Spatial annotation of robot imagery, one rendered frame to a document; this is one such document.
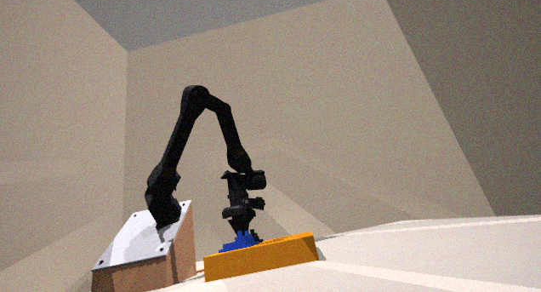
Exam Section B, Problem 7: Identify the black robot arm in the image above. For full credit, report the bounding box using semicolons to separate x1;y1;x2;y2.
145;85;266;229

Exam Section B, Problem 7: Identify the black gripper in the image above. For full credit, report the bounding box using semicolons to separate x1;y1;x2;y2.
222;189;256;236

